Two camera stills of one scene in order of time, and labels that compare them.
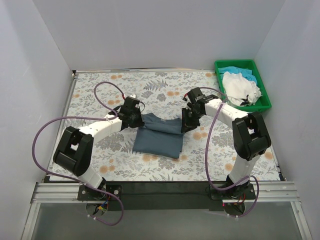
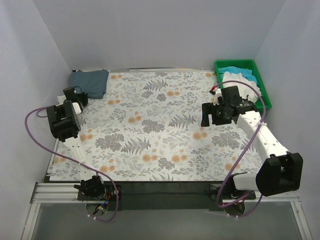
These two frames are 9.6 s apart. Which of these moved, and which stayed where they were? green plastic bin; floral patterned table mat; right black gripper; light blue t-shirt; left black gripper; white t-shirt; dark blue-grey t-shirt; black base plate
Moved: dark blue-grey t-shirt; right black gripper; left black gripper
Stayed: floral patterned table mat; white t-shirt; green plastic bin; black base plate; light blue t-shirt
